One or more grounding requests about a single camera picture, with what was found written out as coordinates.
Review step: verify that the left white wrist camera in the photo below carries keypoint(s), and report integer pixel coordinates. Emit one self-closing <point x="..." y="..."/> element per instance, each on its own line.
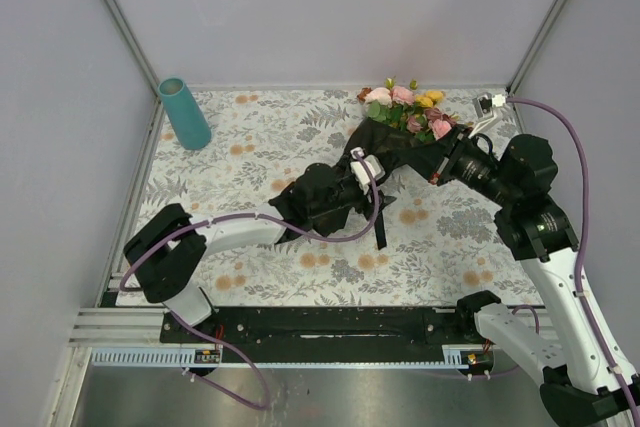
<point x="365" y="168"/>

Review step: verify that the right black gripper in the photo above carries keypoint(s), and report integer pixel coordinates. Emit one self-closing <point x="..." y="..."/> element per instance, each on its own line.
<point x="447" y="164"/>

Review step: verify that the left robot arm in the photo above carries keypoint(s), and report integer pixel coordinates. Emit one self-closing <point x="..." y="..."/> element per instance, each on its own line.
<point x="165" y="253"/>

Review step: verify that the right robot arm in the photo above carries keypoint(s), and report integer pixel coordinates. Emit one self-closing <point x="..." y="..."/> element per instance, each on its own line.
<point x="584" y="378"/>

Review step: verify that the flower bouquet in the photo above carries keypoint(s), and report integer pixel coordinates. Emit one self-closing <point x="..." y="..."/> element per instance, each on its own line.
<point x="406" y="109"/>

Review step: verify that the teal cylindrical vase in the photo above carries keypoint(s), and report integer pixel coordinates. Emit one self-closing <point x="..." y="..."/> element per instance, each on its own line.
<point x="185" y="116"/>

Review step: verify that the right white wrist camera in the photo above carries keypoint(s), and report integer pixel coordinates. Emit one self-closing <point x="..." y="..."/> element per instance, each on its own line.
<point x="491" y="109"/>

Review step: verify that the black wrapping paper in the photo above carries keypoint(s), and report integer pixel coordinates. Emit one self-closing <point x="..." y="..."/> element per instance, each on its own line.
<point x="393" y="148"/>

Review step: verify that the black printed ribbon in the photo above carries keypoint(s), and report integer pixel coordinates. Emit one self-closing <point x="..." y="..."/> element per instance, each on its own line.
<point x="384" y="201"/>

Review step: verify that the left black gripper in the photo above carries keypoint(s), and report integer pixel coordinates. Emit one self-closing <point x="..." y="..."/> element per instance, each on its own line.
<point x="363" y="203"/>

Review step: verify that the floral tablecloth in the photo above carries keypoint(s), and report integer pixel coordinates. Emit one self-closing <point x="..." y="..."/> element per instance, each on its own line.
<point x="442" y="242"/>

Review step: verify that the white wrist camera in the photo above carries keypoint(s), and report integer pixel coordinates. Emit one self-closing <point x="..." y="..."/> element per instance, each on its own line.
<point x="491" y="109"/>
<point x="365" y="168"/>

